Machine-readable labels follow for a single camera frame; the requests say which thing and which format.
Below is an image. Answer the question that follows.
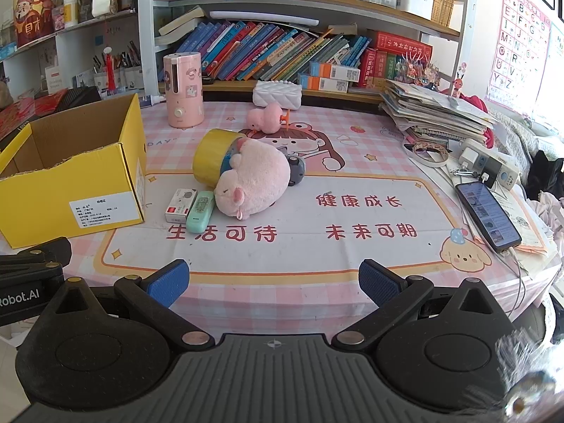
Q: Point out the small pink plush toy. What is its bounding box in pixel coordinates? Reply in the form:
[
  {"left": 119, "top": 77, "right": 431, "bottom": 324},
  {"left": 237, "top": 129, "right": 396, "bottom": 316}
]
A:
[{"left": 247, "top": 103, "right": 290, "bottom": 135}]

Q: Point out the alphabet wall poster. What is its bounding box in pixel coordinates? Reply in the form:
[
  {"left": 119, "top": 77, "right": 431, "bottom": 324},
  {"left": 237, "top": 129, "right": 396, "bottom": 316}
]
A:
[{"left": 486, "top": 0, "right": 551, "bottom": 114}]

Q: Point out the yellow cardboard box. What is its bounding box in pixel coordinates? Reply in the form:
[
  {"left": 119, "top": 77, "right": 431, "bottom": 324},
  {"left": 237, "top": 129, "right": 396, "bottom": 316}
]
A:
[{"left": 0, "top": 94, "right": 146, "bottom": 248}]

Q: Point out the mint green stapler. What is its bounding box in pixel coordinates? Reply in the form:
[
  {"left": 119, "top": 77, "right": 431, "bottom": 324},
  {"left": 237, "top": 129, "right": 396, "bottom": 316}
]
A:
[{"left": 186, "top": 191, "right": 215, "bottom": 234}]

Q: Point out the grey toy car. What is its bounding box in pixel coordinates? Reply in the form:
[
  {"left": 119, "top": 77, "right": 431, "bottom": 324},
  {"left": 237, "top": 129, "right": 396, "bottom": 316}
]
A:
[{"left": 285, "top": 154, "right": 306, "bottom": 186}]

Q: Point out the red fortune god box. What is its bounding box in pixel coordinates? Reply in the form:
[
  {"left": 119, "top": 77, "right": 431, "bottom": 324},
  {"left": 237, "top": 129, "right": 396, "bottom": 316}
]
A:
[{"left": 13, "top": 0, "right": 55, "bottom": 48}]

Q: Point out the white power strip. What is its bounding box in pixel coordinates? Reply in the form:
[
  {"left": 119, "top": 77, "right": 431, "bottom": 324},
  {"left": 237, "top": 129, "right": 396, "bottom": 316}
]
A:
[{"left": 459, "top": 139, "right": 520, "bottom": 191}]

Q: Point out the white staples box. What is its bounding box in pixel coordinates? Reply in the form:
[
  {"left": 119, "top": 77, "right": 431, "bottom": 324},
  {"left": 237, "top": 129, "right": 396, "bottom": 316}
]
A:
[{"left": 164, "top": 188, "right": 198, "bottom": 223}]

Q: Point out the red dictionary book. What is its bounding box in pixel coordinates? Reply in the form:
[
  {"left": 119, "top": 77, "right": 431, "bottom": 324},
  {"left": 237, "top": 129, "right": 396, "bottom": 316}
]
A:
[{"left": 368, "top": 30, "right": 433, "bottom": 60}]

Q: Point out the white quilted pouch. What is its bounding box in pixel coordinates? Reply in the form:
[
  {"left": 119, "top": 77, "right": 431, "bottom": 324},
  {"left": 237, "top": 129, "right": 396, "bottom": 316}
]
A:
[{"left": 252, "top": 80, "right": 302, "bottom": 111}]

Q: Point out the yellow tape roll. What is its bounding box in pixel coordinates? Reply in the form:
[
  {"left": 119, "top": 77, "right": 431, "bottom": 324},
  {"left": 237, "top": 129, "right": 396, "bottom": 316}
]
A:
[{"left": 192, "top": 129, "right": 245, "bottom": 188}]

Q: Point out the pink plush pig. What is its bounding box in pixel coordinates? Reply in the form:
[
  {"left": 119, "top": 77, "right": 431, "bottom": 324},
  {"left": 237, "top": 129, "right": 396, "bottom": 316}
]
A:
[{"left": 214, "top": 137, "right": 290, "bottom": 221}]

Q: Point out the black smartphone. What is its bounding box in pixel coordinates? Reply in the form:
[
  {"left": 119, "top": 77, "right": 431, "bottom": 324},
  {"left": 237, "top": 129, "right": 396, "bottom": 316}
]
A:
[{"left": 455, "top": 182, "right": 522, "bottom": 253}]

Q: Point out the stack of papers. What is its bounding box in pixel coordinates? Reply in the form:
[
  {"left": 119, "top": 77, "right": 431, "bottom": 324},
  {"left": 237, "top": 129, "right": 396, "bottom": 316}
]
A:
[{"left": 380, "top": 79, "right": 497, "bottom": 145}]

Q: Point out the pink cylindrical humidifier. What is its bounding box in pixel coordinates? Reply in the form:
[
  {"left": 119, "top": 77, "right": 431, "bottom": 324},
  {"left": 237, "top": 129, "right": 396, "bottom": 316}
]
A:
[{"left": 164, "top": 51, "right": 204, "bottom": 129}]

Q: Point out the pink cartoon desk mat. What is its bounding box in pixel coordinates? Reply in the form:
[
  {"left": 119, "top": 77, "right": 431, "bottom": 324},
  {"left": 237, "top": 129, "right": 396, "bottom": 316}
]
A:
[{"left": 65, "top": 100, "right": 552, "bottom": 318}]

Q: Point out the black keyboard piano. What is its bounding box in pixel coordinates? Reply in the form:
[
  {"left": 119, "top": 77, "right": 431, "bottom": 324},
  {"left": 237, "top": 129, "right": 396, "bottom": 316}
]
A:
[{"left": 0, "top": 86, "right": 103, "bottom": 142}]

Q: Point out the red tassel ornament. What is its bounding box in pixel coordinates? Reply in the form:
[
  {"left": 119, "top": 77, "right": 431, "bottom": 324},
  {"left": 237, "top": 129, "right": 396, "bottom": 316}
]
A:
[{"left": 103, "top": 46, "right": 116, "bottom": 94}]

